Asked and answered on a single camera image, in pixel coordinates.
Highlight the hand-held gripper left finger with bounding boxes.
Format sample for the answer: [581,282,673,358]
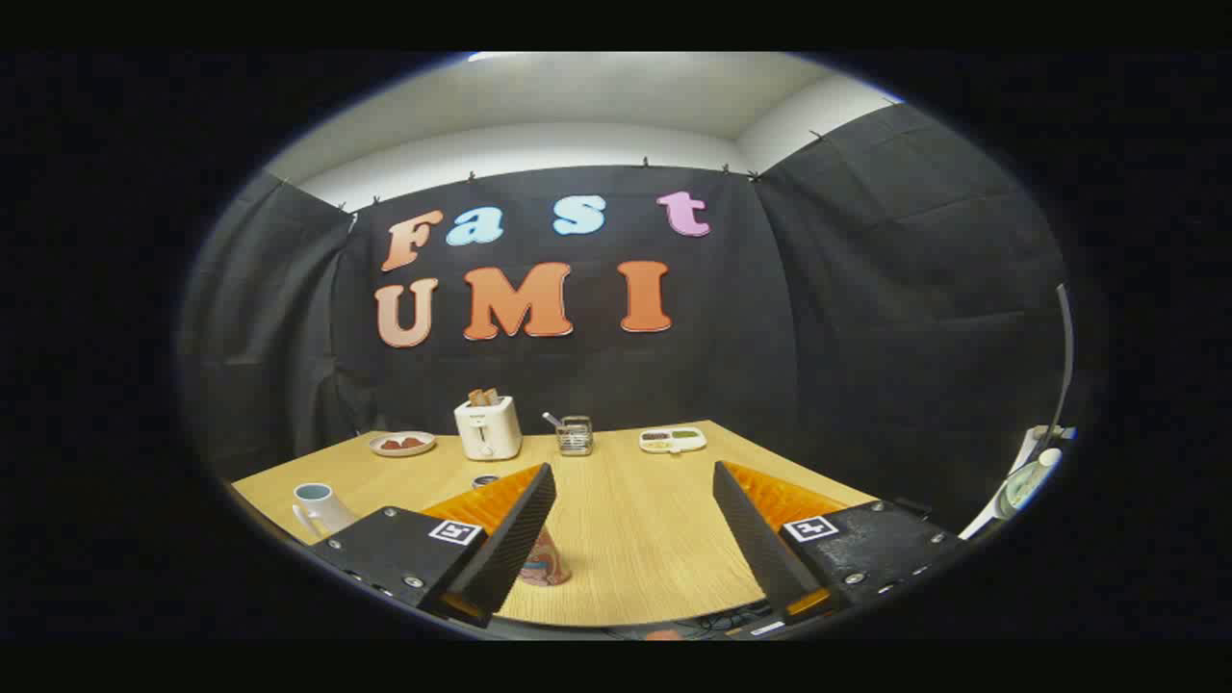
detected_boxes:
[310,463,558,629]

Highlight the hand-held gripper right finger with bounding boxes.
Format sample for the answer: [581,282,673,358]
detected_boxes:
[713,460,967,625]

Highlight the silver juice bottle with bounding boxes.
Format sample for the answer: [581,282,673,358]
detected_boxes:
[520,525,573,588]

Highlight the white cup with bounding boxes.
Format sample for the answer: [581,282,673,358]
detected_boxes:
[293,482,359,542]

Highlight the white toaster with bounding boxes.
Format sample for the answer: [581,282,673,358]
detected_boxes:
[454,396,524,461]

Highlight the wooden table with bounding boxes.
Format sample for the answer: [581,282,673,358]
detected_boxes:
[231,420,879,629]

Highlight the white divided tray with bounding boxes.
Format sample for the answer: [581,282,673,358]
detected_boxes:
[639,426,707,454]

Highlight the small white plate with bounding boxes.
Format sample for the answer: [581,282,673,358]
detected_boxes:
[369,431,437,457]

